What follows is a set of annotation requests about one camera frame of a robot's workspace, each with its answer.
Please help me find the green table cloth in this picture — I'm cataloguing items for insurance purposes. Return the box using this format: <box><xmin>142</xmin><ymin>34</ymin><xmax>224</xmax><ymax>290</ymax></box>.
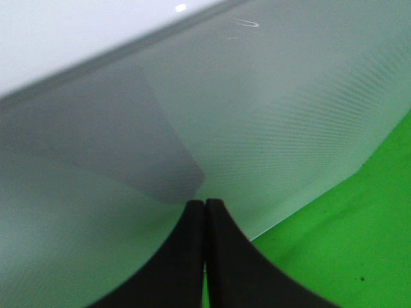
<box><xmin>202</xmin><ymin>110</ymin><xmax>411</xmax><ymax>308</ymax></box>

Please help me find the white microwave oven body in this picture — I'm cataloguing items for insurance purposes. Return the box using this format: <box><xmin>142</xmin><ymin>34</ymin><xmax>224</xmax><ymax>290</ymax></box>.
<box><xmin>0</xmin><ymin>0</ymin><xmax>245</xmax><ymax>100</ymax></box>

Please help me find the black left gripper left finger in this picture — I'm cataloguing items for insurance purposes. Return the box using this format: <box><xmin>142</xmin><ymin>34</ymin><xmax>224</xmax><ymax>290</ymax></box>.
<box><xmin>90</xmin><ymin>200</ymin><xmax>204</xmax><ymax>307</ymax></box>

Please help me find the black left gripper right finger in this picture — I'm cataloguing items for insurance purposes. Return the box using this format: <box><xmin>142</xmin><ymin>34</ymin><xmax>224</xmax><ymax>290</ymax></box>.
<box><xmin>205</xmin><ymin>199</ymin><xmax>334</xmax><ymax>308</ymax></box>

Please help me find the white microwave door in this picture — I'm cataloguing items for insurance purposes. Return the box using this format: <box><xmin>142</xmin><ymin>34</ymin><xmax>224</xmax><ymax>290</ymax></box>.
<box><xmin>1</xmin><ymin>1</ymin><xmax>410</xmax><ymax>307</ymax></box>

